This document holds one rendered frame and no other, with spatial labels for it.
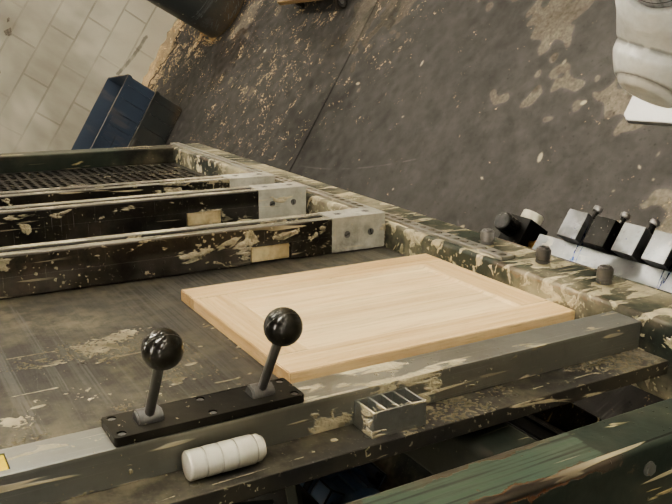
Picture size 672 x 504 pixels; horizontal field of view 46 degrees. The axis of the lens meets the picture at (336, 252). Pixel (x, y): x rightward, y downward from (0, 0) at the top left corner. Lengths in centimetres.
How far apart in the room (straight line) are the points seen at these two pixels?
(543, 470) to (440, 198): 231
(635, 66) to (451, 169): 186
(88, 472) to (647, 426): 53
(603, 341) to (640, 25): 43
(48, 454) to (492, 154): 235
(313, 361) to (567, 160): 181
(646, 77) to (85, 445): 88
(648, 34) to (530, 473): 68
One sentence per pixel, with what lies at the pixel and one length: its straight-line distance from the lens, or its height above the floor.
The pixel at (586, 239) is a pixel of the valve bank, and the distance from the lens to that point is 147.
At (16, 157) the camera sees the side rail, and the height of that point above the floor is 132.
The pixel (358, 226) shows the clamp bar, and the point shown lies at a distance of 158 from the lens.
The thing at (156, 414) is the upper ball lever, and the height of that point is 149.
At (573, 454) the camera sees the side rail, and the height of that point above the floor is 123.
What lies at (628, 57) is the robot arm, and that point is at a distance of 124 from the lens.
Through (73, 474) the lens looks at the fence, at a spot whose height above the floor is 154.
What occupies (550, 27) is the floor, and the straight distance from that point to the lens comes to 313.
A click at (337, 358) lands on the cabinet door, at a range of 101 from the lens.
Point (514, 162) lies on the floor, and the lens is 284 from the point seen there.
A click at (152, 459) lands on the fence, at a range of 80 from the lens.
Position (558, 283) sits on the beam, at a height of 90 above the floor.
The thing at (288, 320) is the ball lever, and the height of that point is 145.
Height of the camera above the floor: 186
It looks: 34 degrees down
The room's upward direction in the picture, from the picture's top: 60 degrees counter-clockwise
